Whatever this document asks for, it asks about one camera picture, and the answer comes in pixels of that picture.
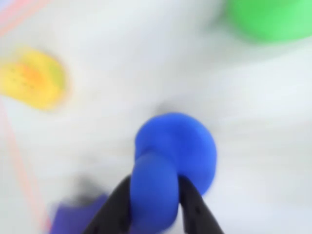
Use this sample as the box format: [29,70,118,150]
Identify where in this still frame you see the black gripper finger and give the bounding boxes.
[82,175,137,234]
[178,175,225,234]

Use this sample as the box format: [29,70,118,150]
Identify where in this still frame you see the blue rubber duck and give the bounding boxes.
[130,112,218,233]

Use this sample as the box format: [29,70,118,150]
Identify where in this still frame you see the blue plastic box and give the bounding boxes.
[49,192,111,234]

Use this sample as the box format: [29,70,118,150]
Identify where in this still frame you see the green rubber duck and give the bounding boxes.
[219,0,312,44]

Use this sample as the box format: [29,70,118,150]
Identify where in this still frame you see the orange tape strip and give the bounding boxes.
[0,0,51,34]
[0,101,53,234]

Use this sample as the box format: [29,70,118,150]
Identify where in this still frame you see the yellow orange toy fruit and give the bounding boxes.
[0,47,67,112]

